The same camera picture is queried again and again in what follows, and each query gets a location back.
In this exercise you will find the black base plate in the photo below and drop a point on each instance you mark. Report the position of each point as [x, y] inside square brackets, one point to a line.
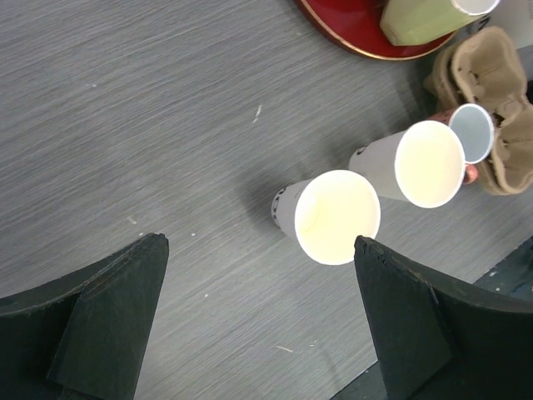
[512, 276]

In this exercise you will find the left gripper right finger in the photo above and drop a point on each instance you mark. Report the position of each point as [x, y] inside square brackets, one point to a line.
[437, 337]

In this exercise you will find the white paper cup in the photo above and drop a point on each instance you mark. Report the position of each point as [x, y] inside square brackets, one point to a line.
[327, 213]
[423, 165]

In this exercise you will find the brown cardboard cup carrier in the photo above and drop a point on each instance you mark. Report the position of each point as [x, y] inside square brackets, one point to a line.
[485, 69]

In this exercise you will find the pink mug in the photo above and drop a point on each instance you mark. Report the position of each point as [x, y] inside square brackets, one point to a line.
[474, 127]

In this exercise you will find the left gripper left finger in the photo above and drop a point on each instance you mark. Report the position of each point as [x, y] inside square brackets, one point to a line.
[84, 335]

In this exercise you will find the red round tray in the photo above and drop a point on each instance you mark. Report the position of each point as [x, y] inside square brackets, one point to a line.
[355, 27]

